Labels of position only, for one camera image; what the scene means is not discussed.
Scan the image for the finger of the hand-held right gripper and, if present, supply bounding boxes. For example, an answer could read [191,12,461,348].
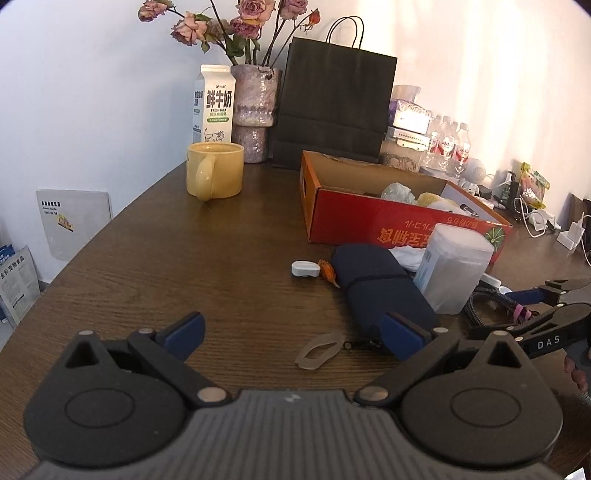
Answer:
[468,304,574,342]
[505,278,591,306]

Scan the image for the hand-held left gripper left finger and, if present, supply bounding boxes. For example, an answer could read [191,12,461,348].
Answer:
[65,312,232,408]

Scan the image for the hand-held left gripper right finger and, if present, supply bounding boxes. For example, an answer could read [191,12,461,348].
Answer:
[355,312,523,408]

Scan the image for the black braided cable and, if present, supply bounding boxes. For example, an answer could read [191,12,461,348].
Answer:
[464,284,532,328]

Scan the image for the white bottle cap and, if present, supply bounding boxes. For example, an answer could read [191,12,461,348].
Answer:
[480,272,511,296]

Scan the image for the navy zip pouch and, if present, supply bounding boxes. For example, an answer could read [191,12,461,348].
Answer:
[331,244,439,356]

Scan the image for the white tissue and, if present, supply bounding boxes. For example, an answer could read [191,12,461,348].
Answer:
[390,246,432,272]

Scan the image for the clear cotton swab box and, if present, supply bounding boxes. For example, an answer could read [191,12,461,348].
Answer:
[413,223,495,315]

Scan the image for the orange small toy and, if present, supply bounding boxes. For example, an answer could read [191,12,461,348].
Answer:
[318,259,341,289]

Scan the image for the translucent plastic ring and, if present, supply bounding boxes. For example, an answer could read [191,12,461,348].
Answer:
[295,331,345,371]

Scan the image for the red cardboard box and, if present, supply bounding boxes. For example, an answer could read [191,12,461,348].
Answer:
[300,150,514,264]

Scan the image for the plush sheep toy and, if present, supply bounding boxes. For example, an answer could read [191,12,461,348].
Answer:
[416,192,467,215]

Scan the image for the clear plastic wrap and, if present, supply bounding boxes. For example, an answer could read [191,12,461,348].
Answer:
[381,182,416,205]

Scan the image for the person's right hand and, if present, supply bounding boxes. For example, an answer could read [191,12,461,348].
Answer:
[564,353,591,394]

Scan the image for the white charger dock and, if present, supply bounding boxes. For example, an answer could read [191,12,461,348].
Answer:
[556,222,585,250]

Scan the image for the brown paper bag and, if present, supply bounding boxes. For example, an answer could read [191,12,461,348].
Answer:
[568,194,591,232]

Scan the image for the dark green small bottle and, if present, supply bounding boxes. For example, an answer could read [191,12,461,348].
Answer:
[501,172,520,213]

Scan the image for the yellow-green snack packet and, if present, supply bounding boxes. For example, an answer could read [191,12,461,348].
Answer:
[519,162,551,209]

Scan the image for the yellow mug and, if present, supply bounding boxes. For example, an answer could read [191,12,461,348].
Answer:
[185,142,245,201]

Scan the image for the pack of water bottles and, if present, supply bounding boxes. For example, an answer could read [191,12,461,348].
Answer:
[422,111,472,178]

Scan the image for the paper leaflet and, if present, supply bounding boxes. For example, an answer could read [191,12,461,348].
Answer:
[0,244,41,328]

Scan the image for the sunflower seed container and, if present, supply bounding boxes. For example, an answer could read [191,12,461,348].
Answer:
[379,141,426,172]

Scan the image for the white flat box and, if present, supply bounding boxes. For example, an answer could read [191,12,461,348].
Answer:
[385,127,430,148]

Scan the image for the white milk carton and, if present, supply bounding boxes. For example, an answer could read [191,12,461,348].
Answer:
[192,65,236,145]

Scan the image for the black paper bag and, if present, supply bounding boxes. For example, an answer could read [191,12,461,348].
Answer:
[269,16,398,171]

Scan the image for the dried rose bouquet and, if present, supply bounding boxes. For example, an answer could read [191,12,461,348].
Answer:
[139,0,321,65]

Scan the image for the white charging cable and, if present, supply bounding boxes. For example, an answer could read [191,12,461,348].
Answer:
[579,217,591,268]

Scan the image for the white earphone cable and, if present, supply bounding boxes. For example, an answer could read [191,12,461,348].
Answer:
[513,198,536,238]

